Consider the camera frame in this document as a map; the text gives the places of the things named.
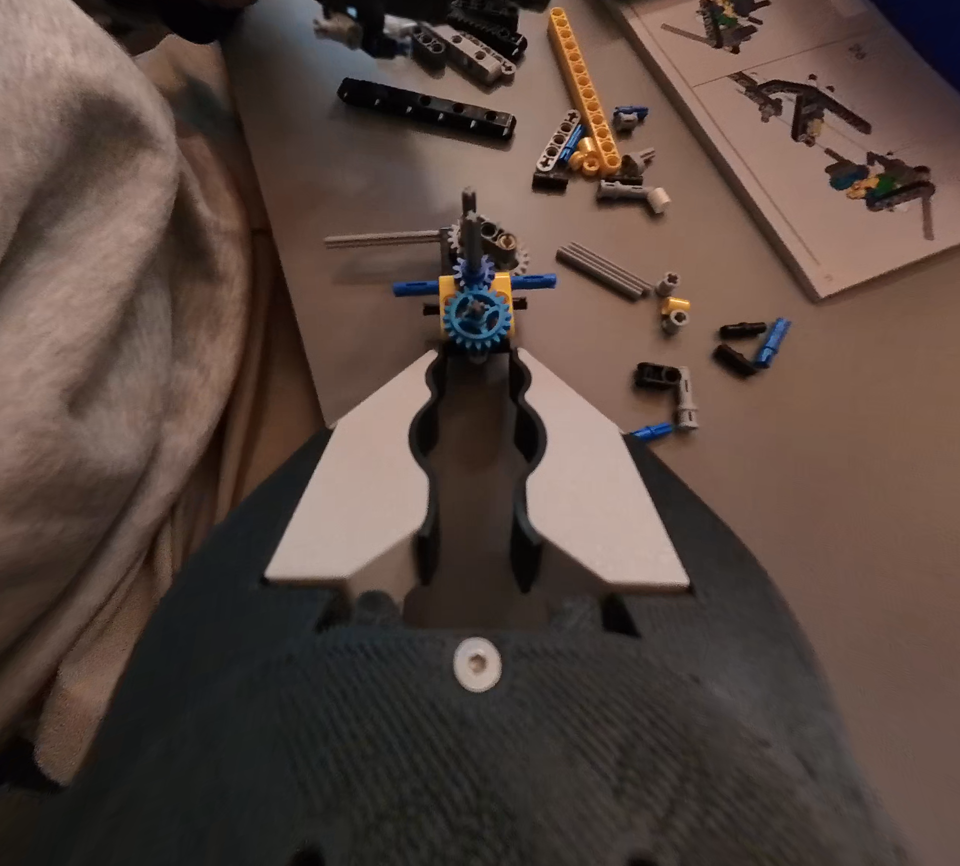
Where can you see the scattered small lego pins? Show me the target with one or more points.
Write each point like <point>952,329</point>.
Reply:
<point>742,329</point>

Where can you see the black short lego beam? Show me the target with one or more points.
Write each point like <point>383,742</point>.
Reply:
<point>487,11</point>

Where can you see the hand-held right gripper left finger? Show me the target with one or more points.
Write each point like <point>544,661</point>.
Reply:
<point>352,491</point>

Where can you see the yellow long lego beam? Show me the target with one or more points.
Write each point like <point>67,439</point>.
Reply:
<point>581,86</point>

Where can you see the grey lego pin connector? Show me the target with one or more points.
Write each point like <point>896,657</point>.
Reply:
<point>337,25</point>

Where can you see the black long lego beam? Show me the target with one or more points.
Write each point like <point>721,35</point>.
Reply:
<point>427,107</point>

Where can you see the grey lego axle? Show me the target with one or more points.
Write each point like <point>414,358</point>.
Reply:
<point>592,277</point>
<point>600,265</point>

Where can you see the yellow blue lego gear assembly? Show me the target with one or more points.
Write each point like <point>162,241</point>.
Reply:
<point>476,311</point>

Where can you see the light grey thick lego beam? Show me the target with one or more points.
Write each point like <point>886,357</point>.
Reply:
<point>484,56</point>

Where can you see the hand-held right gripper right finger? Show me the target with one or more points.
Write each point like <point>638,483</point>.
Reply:
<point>600,506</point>

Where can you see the light grey thin lego liftarm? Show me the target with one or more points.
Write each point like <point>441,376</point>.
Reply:
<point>559,143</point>

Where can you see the open lego instruction booklet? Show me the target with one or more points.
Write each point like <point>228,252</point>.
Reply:
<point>787,154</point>

